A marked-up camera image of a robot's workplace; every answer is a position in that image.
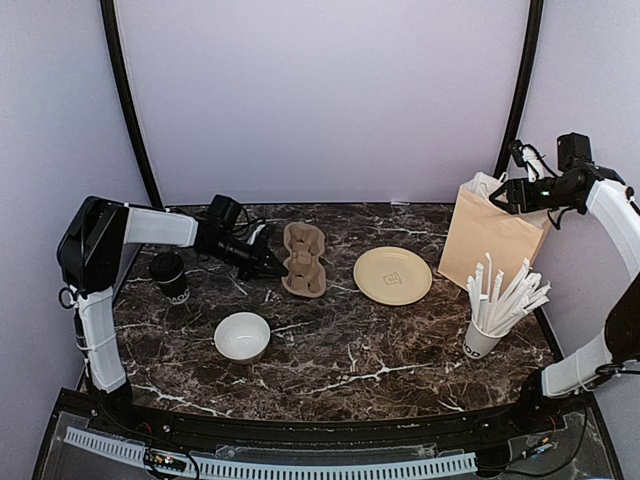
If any brown paper bag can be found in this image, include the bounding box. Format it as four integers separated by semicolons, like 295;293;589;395
438;172;551;289

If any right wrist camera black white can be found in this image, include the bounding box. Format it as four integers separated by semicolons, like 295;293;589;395
508;139;545;182

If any white paper cup holder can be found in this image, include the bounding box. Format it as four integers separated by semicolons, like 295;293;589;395
463;321;502;360

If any white slotted cable duct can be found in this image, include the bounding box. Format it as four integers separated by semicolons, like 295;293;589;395
63;427;477;480

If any beige round plate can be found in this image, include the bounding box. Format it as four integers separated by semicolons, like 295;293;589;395
353;246;433;306

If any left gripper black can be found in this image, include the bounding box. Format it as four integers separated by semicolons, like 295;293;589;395
205;233;289;282

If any left black frame post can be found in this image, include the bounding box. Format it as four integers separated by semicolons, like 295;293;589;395
99;0;163;208

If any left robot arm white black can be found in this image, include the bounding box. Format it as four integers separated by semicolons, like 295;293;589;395
56;195;288;394

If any white wrapped straw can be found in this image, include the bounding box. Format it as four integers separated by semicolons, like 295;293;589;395
475;252;492;331
467;270;490;333
494;273;551;336
486;270;504;333
490;258;530;333

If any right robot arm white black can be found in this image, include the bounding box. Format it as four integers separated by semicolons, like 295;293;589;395
489;132;639;434

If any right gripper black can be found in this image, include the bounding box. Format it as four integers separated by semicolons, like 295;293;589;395
490;176;580;214

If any small green circuit board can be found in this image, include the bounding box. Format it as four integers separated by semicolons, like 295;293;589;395
143;449;187;472

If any black frame post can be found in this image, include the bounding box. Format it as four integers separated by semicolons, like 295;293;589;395
493;0;544;178
99;0;163;208

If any right black frame post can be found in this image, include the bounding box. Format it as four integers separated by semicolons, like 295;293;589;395
493;0;544;178

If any black paper coffee cup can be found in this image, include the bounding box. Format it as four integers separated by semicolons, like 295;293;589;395
148;252;190;305

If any white ceramic bowl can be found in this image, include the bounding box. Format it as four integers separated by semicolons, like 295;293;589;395
213;312;271;364

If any brown cardboard cup carrier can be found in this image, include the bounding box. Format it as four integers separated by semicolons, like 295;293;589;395
282;223;327;299

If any black plastic cup lid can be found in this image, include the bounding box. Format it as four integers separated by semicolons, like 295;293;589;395
148;252;184;283

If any black front rail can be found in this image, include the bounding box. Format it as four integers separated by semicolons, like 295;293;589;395
55;389;589;461

